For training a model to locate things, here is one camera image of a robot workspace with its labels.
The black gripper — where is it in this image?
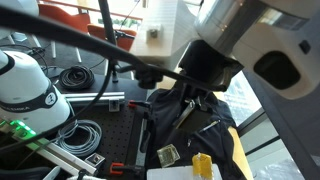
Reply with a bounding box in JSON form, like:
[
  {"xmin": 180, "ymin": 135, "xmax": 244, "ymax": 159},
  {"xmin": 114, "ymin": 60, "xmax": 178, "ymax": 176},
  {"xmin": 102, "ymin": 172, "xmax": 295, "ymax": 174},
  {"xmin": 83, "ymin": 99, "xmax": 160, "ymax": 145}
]
[{"xmin": 173, "ymin": 39, "xmax": 245, "ymax": 135}]

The black vest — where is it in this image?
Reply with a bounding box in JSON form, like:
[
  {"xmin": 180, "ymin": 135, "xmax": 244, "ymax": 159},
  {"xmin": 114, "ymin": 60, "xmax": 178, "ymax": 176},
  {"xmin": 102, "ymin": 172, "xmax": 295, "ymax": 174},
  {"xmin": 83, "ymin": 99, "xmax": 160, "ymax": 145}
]
[{"xmin": 146, "ymin": 83, "xmax": 248, "ymax": 180}]

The black clamp orange tip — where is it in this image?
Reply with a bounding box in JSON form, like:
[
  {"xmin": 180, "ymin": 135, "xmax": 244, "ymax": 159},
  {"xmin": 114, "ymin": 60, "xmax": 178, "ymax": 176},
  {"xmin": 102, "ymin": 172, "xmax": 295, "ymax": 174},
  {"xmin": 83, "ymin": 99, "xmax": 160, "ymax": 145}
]
[
  {"xmin": 109, "ymin": 162, "xmax": 148, "ymax": 177},
  {"xmin": 127, "ymin": 99, "xmax": 157, "ymax": 154}
]

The yellow block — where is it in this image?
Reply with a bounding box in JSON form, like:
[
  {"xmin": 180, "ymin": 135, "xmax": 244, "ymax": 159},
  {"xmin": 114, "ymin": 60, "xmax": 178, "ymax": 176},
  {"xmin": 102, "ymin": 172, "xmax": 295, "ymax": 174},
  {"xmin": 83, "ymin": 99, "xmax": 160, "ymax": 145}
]
[{"xmin": 191, "ymin": 152, "xmax": 214, "ymax": 180}]

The grey flat tray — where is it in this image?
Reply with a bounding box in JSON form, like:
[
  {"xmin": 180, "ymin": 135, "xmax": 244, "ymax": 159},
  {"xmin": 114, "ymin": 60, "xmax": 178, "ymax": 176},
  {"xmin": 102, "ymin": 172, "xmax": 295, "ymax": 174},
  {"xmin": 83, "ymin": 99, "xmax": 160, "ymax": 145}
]
[{"xmin": 146, "ymin": 163, "xmax": 224, "ymax": 180}]

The black perforated breadboard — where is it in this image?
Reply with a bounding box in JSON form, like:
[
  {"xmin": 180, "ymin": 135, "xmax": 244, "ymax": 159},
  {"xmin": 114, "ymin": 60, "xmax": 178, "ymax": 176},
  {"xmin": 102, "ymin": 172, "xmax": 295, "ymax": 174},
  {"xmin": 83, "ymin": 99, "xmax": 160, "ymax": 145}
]
[{"xmin": 71, "ymin": 103, "xmax": 148, "ymax": 176}]

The black tripod stand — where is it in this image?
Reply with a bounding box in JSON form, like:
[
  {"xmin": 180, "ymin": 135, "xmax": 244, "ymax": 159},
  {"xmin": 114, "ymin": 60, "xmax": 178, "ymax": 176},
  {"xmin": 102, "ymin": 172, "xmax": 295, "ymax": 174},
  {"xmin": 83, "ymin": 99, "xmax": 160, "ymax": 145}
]
[{"xmin": 109, "ymin": 29, "xmax": 138, "ymax": 84}]

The orange chair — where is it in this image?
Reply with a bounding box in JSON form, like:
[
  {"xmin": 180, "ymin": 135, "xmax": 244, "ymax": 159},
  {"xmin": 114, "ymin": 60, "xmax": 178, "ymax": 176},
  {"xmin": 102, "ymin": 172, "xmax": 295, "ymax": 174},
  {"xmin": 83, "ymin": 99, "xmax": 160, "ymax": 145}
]
[
  {"xmin": 38, "ymin": 3, "xmax": 92, "ymax": 64},
  {"xmin": 87, "ymin": 23, "xmax": 138, "ymax": 81}
]

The wooden background table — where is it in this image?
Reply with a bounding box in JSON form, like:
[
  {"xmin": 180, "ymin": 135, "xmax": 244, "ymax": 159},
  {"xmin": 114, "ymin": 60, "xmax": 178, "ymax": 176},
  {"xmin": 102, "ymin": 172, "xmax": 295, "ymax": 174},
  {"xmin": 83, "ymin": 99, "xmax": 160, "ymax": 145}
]
[{"xmin": 78, "ymin": 0, "xmax": 144, "ymax": 22}]

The metal corner bracket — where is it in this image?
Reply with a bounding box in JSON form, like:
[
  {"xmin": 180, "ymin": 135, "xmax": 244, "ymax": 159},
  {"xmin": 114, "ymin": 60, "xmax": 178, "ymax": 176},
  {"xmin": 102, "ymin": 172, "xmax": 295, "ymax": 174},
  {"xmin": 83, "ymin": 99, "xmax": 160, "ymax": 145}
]
[
  {"xmin": 84, "ymin": 152, "xmax": 106, "ymax": 168},
  {"xmin": 108, "ymin": 99, "xmax": 121, "ymax": 113}
]

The grey coiled cable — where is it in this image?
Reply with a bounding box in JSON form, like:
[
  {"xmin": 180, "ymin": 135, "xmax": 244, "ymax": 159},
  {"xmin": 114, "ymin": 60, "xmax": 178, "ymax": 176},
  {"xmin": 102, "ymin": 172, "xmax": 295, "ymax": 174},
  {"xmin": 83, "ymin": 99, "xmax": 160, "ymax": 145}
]
[{"xmin": 54, "ymin": 119, "xmax": 103, "ymax": 158}]

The double aluminium rail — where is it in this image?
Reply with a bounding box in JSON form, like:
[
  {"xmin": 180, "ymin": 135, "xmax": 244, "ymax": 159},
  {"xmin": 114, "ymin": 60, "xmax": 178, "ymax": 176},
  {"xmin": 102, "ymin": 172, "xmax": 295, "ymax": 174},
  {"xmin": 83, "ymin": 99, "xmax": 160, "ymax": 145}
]
[{"xmin": 62, "ymin": 91, "xmax": 126, "ymax": 108}]

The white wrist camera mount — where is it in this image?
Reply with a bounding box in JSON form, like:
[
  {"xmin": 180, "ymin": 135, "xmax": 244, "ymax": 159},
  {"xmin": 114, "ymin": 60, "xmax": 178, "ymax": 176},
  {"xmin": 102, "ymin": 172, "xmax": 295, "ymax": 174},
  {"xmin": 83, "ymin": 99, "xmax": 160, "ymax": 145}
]
[{"xmin": 129, "ymin": 0, "xmax": 201, "ymax": 71}]

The black coiled cable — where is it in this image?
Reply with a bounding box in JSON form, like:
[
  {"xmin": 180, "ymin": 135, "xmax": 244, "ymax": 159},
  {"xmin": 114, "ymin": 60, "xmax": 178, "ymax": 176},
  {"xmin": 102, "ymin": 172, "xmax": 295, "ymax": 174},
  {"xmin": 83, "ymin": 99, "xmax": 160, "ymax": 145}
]
[{"xmin": 58, "ymin": 64, "xmax": 96, "ymax": 91}]

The single aluminium rail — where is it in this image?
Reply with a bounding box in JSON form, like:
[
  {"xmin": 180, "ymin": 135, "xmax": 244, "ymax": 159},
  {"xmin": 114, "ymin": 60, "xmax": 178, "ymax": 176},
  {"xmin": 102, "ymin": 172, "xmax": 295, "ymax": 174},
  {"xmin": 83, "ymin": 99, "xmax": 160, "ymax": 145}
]
[{"xmin": 13, "ymin": 131, "xmax": 98, "ymax": 177}]

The black floor cable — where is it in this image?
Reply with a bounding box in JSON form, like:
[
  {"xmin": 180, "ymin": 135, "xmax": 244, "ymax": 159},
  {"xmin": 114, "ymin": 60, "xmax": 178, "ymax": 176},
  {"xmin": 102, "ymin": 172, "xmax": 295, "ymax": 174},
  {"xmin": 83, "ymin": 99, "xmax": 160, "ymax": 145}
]
[{"xmin": 0, "ymin": 43, "xmax": 51, "ymax": 76}]

